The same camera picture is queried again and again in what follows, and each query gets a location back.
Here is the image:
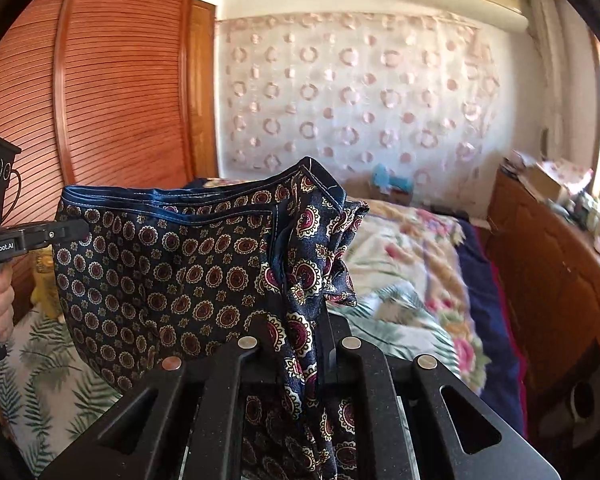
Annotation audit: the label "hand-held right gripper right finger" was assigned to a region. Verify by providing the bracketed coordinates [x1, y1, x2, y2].
[324, 311, 567, 480]

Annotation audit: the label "navy medallion print shorts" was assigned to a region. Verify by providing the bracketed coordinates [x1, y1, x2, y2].
[54, 156, 411, 480]

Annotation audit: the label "sheer circle pattern curtain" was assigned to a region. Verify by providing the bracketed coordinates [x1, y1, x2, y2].
[217, 10, 501, 196]

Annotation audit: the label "navy blue blanket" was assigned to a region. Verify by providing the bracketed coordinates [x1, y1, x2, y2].
[457, 220, 528, 441]

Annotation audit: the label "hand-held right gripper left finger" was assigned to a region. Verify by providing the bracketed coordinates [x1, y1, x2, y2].
[39, 335, 262, 480]

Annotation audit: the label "wooden louvered wardrobe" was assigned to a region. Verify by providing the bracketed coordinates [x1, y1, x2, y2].
[0, 0, 218, 311]

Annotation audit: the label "cardboard box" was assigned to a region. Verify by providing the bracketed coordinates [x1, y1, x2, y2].
[522, 160, 593, 202]

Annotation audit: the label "wooden sideboard cabinet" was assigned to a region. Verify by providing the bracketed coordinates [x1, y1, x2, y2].
[485, 167, 600, 426]

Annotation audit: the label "floral blanket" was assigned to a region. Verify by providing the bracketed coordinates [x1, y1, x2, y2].
[330, 197, 491, 396]

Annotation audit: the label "yellow plush toy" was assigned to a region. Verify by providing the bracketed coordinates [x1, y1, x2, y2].
[32, 250, 63, 321]

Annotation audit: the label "white window curtain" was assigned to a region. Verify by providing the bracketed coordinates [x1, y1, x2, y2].
[527, 0, 568, 161]

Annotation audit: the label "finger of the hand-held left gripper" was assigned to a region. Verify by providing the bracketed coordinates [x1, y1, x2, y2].
[30, 218, 90, 253]

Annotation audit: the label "small blue item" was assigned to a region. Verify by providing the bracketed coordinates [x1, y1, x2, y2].
[370, 162, 413, 193]

